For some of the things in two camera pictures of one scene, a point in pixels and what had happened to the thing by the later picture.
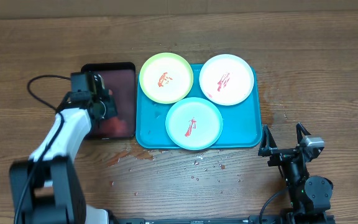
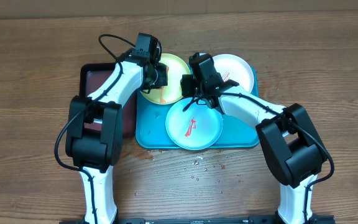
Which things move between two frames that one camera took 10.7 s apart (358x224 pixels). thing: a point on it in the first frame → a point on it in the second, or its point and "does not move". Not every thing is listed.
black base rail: [232, 220] does not move
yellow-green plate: [166, 78] does not move
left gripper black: [112, 109] → [164, 70]
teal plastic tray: [242, 122] does not move
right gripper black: [270, 148] → [192, 83]
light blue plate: [194, 124] does not move
